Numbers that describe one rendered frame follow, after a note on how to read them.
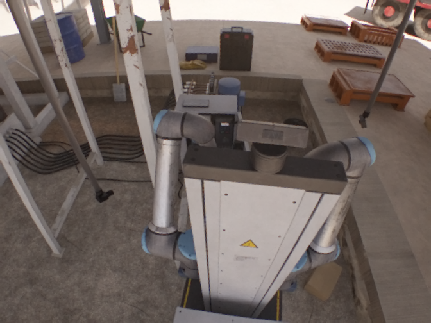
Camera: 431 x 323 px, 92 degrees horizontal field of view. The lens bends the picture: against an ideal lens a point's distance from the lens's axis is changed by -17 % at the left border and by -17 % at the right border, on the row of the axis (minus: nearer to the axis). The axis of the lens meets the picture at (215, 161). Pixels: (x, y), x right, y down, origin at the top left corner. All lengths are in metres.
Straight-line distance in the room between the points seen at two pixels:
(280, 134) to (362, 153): 0.52
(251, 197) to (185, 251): 0.70
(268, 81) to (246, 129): 3.62
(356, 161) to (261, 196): 0.45
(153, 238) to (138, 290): 1.10
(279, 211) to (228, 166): 0.18
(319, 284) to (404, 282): 0.66
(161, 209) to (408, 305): 1.89
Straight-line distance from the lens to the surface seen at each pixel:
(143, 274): 2.35
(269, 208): 0.60
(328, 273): 2.31
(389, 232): 2.52
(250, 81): 4.03
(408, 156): 3.44
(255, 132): 0.46
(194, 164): 0.50
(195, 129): 1.08
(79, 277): 2.55
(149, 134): 1.33
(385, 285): 2.26
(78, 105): 2.72
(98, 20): 6.20
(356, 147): 0.92
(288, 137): 0.46
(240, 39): 4.00
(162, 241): 1.26
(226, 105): 1.65
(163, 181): 1.16
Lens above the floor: 2.14
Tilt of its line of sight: 46 degrees down
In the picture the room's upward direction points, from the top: straight up
